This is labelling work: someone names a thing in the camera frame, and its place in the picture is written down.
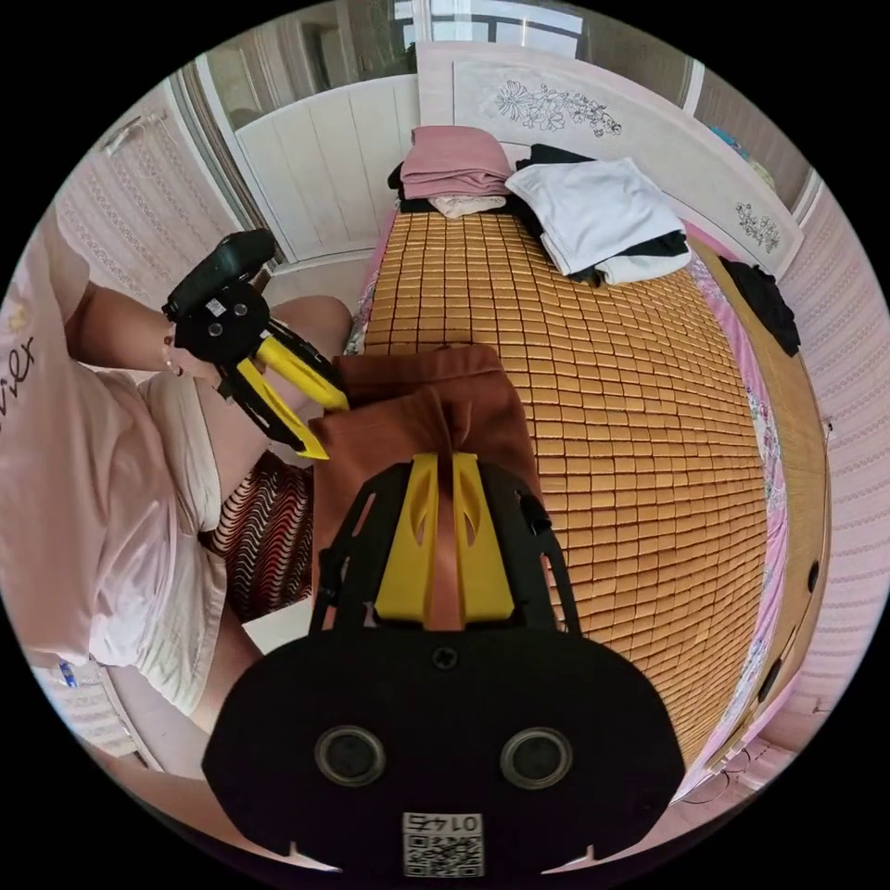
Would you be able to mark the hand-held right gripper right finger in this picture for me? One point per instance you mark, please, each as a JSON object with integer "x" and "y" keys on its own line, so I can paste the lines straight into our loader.
{"x": 483, "y": 556}

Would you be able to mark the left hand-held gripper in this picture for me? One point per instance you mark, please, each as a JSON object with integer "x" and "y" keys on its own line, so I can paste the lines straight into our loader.
{"x": 208, "y": 348}

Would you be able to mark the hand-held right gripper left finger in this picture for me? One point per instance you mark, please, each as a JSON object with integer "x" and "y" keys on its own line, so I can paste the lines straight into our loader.
{"x": 407, "y": 556}

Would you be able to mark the brown long pants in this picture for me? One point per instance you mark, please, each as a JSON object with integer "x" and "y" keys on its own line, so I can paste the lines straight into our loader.
{"x": 480, "y": 410}

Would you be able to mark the person's left forearm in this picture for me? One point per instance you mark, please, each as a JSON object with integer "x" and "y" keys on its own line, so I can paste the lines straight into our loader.
{"x": 118, "y": 323}

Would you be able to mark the person's left hand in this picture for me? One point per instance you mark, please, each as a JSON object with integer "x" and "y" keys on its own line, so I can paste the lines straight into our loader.
{"x": 188, "y": 368}

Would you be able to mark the striped red floor mat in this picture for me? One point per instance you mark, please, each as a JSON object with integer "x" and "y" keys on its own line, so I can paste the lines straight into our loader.
{"x": 271, "y": 528}

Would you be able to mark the bed with woven mat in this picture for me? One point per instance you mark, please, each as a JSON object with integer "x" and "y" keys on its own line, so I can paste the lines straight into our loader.
{"x": 626, "y": 452}

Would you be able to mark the person's body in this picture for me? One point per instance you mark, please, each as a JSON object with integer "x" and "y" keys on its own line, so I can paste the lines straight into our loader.
{"x": 125, "y": 487}

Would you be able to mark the white panelled cupboard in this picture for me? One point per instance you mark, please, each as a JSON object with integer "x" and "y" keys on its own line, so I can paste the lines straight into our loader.
{"x": 327, "y": 167}

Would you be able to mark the pile of clothes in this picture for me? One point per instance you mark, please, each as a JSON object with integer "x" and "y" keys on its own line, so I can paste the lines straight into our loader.
{"x": 598, "y": 208}

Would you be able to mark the black garment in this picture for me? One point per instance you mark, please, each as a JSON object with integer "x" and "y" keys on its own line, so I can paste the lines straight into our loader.
{"x": 765, "y": 306}

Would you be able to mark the window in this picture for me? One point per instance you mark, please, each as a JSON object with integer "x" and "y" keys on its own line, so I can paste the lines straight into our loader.
{"x": 500, "y": 24}

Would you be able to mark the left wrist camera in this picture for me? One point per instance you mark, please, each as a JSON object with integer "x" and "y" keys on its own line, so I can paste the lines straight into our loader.
{"x": 243, "y": 254}

